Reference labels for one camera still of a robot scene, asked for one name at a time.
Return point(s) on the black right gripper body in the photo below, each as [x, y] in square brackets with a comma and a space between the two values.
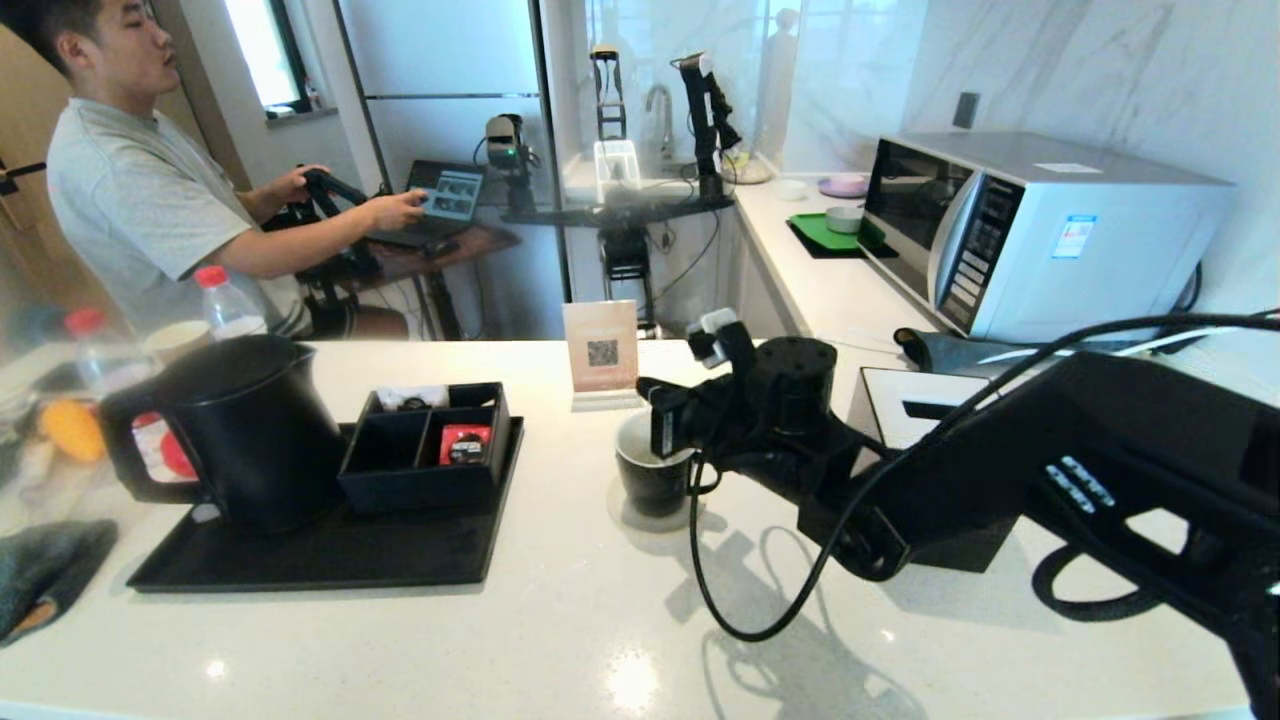
[705, 420]

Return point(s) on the black electric kettle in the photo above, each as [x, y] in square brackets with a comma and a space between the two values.
[260, 440]

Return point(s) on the black white robot arm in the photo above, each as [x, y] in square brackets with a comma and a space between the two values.
[700, 120]

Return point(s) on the grey robot arm green light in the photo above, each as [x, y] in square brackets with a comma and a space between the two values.
[505, 140]

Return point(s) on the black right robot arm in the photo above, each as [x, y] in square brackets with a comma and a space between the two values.
[1100, 460]

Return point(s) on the black mug white inside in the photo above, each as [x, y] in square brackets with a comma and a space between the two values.
[650, 490]

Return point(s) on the QR code acrylic sign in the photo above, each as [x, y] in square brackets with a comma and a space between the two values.
[600, 345]

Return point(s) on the black tissue box white lid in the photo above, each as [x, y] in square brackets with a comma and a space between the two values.
[900, 400]

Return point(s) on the green tray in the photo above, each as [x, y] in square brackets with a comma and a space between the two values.
[815, 232]

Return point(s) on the red coffee sachet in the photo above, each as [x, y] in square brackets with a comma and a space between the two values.
[465, 445]

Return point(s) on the small pale bowl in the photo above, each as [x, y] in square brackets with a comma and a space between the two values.
[843, 218]

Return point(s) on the small white cup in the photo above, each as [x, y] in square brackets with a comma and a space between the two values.
[790, 189]

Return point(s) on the white plastic rack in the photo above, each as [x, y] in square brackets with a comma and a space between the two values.
[615, 165]

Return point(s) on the purple plate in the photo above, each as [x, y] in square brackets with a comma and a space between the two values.
[842, 186]

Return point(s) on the black compartment organizer box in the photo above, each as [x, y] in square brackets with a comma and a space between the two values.
[420, 490]

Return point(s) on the brown wooden desk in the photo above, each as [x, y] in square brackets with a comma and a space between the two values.
[470, 243]

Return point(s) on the white sachet packets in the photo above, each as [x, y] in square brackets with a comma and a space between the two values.
[410, 397]

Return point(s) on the chrome sink faucet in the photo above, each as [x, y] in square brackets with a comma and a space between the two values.
[660, 100]

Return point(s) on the black laptop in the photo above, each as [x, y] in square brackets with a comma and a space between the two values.
[445, 195]

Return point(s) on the black serving tray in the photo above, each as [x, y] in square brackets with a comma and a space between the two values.
[330, 555]

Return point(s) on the silver microwave oven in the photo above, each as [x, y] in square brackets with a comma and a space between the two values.
[1080, 230]

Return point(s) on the silver refrigerator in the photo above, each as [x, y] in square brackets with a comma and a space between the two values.
[440, 50]

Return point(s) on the clear water bottle red cap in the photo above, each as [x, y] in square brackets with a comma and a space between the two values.
[105, 355]
[228, 310]

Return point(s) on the person in grey t-shirt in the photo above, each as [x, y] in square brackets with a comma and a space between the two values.
[140, 210]

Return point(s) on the orange oval object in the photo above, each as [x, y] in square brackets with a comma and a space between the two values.
[72, 430]

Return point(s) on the dark grey towel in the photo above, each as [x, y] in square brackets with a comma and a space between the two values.
[50, 570]

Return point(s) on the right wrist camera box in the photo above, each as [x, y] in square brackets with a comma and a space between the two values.
[712, 335]

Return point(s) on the black ladder-shaped frame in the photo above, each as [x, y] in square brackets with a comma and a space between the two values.
[606, 95]

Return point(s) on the grey wall outlet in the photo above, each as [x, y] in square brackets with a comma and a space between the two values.
[965, 110]

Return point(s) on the window with black frame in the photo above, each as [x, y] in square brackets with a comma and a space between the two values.
[262, 50]

